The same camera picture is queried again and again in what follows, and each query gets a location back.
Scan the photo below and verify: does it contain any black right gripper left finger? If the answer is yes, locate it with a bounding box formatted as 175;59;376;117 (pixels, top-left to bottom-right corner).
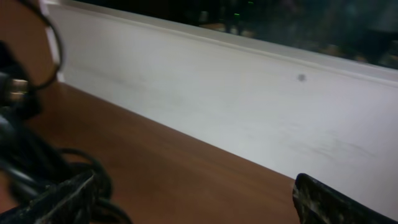
1;171;98;224

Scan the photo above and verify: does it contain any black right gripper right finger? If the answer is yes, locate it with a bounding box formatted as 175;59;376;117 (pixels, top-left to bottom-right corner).
292;173;397;224

